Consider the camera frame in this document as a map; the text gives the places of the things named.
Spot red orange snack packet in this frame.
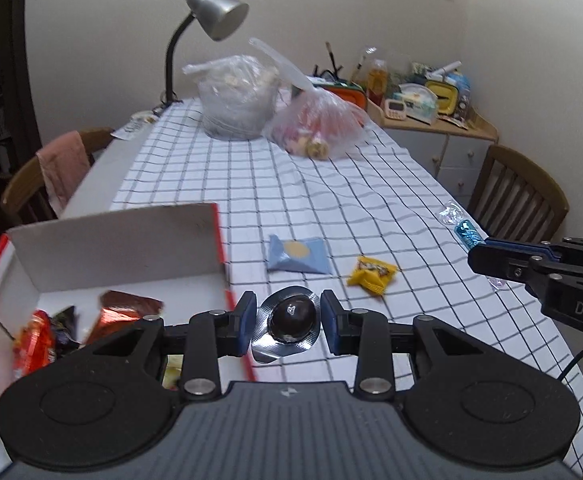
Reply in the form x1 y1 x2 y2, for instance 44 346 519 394
12 310 59 378

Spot clear plastic bag red contents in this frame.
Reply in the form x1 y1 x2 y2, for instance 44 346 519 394
248 37 372 161

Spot silver foil chocolate ball pack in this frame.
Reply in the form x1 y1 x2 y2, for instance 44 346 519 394
250 286 321 365

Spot wooden cabinet with grey drawers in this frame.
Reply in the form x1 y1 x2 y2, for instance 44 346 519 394
366 95 499 211

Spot red and white cardboard box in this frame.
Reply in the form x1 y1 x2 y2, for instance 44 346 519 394
0 202 258 411

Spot printed paper leaflet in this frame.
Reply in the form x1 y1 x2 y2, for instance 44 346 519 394
111 111 159 141

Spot orange drink bottle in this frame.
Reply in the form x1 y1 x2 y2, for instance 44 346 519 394
366 59 389 106

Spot white checkered tablecloth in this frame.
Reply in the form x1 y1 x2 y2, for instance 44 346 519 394
111 97 583 478

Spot copper foil snack packet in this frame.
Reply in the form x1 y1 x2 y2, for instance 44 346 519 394
85 290 164 346

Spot dark brown triangular packet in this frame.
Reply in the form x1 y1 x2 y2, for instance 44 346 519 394
51 306 82 358

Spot wooden slatted chair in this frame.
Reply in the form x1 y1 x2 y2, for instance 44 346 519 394
468 144 569 243

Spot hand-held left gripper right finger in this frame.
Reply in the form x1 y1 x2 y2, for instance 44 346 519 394
320 290 502 401

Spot yellow box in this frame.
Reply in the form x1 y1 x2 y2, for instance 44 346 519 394
425 79 461 116

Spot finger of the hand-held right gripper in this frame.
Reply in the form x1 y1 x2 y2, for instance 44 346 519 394
468 237 583 286

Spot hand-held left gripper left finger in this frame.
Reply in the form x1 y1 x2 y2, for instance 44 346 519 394
71 291 258 401

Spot orange container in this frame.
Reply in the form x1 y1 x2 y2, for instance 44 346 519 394
316 77 369 111

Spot blue candy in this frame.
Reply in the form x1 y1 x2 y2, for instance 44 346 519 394
435 202 507 292

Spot grey desk lamp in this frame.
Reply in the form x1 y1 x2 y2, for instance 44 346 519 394
154 0 249 113

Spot yellow snack packet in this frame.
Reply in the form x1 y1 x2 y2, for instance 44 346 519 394
347 256 399 296

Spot pink cloth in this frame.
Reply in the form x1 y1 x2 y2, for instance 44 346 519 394
36 130 92 218

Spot clear plastic bag grey contents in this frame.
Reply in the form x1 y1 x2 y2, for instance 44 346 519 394
182 55 279 140

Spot blue packet with gold circle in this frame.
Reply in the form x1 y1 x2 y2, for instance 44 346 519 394
266 234 332 275

